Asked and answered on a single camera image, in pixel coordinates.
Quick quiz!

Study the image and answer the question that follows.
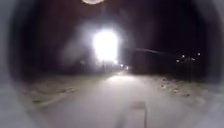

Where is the grey asphalt path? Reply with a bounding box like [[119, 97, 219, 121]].
[[39, 71, 214, 128]]

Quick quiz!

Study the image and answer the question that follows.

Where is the street lamp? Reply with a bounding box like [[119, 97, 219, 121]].
[[91, 28, 121, 73]]

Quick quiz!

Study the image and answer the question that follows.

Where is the pale grass verge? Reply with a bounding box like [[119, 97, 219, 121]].
[[19, 72, 116, 109], [133, 72, 214, 104]]

